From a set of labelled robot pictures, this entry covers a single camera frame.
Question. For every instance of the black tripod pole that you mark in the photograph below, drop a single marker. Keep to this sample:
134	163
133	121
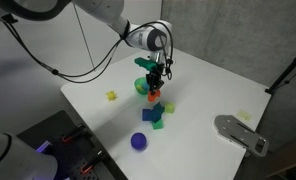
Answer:
288	69

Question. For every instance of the purple bumpy ball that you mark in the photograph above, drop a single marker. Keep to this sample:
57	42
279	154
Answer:
138	141

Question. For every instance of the light green soft block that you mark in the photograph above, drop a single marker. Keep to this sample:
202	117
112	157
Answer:
169	107

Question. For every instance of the green translucent plastic bowl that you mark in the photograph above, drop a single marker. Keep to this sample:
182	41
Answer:
140	87

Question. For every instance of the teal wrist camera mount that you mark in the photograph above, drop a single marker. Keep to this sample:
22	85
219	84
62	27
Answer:
144	62

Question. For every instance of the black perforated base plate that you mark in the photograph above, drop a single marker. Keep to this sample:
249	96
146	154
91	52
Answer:
71	150

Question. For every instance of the grey metal mounting plate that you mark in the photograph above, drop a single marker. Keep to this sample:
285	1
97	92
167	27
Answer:
241	135

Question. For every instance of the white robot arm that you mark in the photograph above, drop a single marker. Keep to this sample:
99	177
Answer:
144	38

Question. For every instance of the yellow soft toy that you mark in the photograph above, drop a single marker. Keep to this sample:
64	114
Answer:
139	87

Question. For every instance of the blue soft block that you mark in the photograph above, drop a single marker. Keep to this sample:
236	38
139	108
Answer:
147	115

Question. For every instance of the yellow spiky ball toy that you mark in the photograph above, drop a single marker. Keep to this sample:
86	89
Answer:
111	96

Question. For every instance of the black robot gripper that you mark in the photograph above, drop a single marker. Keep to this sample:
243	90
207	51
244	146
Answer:
155	74

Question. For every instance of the orange black clamp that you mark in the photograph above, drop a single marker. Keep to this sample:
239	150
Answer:
73	134
92	162

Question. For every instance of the orange snail toy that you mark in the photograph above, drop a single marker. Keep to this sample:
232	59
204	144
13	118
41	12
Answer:
153	96

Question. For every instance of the teal soft animal toy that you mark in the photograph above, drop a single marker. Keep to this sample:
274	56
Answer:
158	110

